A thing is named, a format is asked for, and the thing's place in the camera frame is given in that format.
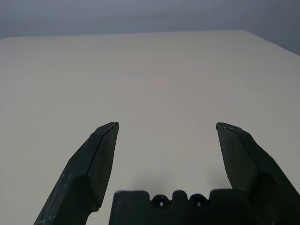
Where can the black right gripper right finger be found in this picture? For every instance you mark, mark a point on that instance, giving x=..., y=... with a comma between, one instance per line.
x=246, y=164

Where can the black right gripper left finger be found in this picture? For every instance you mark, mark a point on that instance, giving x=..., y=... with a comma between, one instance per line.
x=82, y=175

